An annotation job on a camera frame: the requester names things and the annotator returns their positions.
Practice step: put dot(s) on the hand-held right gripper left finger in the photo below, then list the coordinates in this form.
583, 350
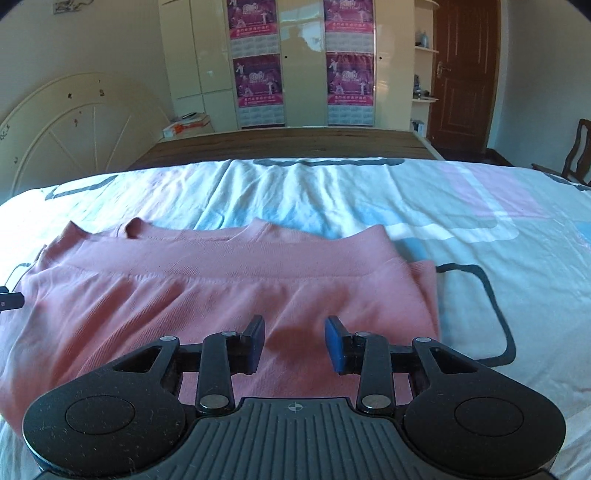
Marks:
256, 344

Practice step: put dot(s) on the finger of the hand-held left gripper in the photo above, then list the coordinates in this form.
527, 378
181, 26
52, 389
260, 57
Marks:
11, 301

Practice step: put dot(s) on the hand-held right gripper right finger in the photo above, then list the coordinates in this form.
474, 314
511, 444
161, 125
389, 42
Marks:
334, 344

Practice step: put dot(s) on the pink sweatshirt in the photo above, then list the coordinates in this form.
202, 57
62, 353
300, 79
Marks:
138, 300

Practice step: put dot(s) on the printed bed sheet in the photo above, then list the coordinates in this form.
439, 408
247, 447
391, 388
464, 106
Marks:
461, 230

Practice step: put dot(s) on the cream round headboard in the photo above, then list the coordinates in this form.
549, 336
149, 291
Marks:
69, 120

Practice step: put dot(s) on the dark wooden bed platform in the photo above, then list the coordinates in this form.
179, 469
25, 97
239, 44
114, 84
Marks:
286, 145

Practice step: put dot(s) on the white orange cardboard box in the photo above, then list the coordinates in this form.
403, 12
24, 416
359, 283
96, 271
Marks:
184, 128

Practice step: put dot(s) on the small white box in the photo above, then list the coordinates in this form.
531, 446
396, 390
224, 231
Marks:
418, 125

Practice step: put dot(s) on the white corner shelf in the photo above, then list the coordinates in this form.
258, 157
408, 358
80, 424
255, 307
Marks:
422, 108

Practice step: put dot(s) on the dark shelf item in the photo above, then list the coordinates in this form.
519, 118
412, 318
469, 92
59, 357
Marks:
419, 91

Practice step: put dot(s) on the cream wardrobe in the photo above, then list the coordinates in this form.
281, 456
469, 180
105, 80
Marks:
194, 55

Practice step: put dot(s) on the dark brown wooden door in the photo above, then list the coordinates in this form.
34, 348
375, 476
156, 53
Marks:
466, 69

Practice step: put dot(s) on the dark wooden chair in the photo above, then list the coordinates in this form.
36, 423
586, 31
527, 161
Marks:
582, 152

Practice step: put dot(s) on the clear bottles on shelf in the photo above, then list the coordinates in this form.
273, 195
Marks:
422, 39

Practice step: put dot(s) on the purple wall poster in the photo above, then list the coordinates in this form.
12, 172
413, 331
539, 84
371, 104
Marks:
257, 87
348, 23
350, 85
251, 23

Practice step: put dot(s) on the metal wall ornament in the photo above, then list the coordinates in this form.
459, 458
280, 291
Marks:
74, 5

